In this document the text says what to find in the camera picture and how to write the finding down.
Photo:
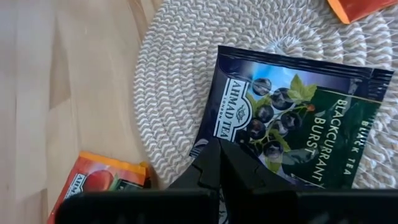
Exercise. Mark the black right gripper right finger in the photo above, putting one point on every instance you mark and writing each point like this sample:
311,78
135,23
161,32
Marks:
248,177

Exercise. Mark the blue blackcurrant tea sachet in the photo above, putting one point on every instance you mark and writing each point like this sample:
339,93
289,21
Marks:
295,124

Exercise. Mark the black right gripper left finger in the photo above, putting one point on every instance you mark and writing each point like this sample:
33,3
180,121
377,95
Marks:
205,174

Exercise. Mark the orange peach tea sachet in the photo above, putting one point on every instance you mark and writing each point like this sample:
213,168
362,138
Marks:
357,9
102,174

